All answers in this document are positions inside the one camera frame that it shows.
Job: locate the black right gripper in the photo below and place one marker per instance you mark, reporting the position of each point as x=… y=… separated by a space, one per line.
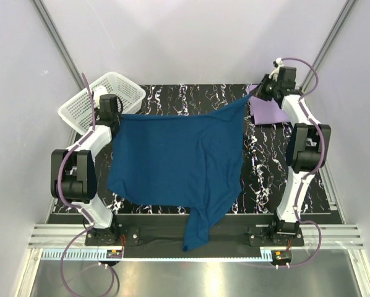
x=258 y=91

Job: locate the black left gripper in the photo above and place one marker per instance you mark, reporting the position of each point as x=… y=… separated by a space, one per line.
x=119 y=116

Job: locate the blue t shirt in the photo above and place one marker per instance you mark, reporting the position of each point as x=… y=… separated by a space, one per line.
x=187 y=161

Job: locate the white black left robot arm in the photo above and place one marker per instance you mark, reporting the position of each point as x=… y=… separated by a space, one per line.
x=73 y=176

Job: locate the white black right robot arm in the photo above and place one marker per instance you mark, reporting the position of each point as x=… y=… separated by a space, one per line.
x=306 y=150

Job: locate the folded purple t shirt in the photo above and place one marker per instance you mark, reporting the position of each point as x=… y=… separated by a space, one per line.
x=266 y=112

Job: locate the white plastic mesh basket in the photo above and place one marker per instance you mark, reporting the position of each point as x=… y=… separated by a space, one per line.
x=77 y=112

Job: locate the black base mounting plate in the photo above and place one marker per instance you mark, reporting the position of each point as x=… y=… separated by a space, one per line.
x=104 y=239

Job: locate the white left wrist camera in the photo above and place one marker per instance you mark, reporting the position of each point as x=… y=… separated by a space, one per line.
x=97 y=92

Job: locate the right aluminium frame post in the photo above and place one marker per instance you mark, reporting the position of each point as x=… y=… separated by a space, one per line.
x=333 y=34

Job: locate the aluminium frame post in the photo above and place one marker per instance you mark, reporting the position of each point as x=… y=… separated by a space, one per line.
x=333 y=34
x=57 y=40

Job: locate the left aluminium frame post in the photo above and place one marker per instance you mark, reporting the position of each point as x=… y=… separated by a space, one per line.
x=57 y=40

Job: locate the aluminium front rail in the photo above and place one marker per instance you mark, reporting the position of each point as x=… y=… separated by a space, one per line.
x=329 y=236

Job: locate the white slotted cable duct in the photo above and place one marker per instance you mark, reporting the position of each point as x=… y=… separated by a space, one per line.
x=204 y=254

